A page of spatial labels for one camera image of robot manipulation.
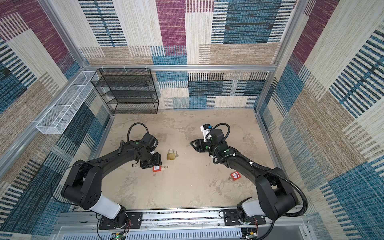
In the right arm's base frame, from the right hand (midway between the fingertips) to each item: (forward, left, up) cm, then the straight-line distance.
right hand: (193, 144), depth 84 cm
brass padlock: (0, +14, -13) cm, 19 cm away
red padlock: (-8, +22, -13) cm, 26 cm away
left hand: (-5, +21, -9) cm, 23 cm away
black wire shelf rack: (+46, +47, +3) cm, 65 cm away
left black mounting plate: (-34, +33, -10) cm, 48 cm away
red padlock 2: (-14, -23, -12) cm, 29 cm away
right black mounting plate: (-33, -18, -13) cm, 40 cm away
